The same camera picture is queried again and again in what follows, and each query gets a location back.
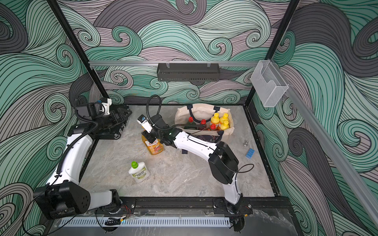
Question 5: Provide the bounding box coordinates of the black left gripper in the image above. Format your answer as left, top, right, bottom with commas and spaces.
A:
93, 109, 131, 131

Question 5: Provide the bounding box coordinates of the large orange soap bottle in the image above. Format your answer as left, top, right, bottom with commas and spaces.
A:
141, 131, 164, 155

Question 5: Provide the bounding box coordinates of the cream canvas shopping bag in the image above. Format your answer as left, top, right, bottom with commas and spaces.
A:
174, 103, 235, 143

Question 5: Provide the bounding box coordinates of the dark green bottle red cap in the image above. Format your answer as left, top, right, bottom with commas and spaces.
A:
184, 117, 198, 130

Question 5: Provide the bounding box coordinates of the orange bottle yellow cap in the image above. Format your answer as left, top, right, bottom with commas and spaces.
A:
210, 113, 220, 130
220, 113, 229, 124
219, 120, 230, 130

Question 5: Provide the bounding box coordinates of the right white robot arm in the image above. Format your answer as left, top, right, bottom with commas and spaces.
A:
142, 125, 241, 205

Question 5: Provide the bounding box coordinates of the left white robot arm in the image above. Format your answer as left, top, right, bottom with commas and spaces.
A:
33, 101, 132, 220

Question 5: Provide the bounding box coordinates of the white bottle green cap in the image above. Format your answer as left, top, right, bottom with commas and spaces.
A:
129, 161, 150, 183

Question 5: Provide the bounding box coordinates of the blue toy building brick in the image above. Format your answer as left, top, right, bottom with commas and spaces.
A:
246, 148, 255, 159

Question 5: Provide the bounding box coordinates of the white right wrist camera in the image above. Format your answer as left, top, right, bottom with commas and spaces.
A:
137, 115, 153, 133

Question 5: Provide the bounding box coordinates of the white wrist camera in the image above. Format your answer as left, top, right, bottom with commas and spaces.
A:
137, 115, 153, 133
99, 97, 112, 116

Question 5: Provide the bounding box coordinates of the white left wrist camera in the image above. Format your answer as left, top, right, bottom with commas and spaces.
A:
99, 97, 112, 116

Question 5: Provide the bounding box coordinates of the black corrugated right cable hose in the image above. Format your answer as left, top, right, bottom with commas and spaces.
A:
146, 94, 207, 132

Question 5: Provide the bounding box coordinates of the black corrugated cable hose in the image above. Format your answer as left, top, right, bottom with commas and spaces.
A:
56, 109, 99, 175
146, 94, 207, 132

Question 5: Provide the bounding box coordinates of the aluminium wall rail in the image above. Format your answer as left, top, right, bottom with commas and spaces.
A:
89, 60, 258, 67

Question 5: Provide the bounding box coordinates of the black corrugated left cable hose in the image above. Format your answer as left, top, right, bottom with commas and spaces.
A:
56, 109, 99, 175

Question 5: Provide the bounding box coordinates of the white slotted cable duct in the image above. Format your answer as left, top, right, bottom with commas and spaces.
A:
59, 217, 231, 228

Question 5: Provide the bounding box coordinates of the clear plastic wall bin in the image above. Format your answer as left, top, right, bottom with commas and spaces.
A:
251, 60, 288, 108

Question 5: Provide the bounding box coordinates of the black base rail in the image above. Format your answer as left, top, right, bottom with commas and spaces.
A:
97, 196, 290, 216

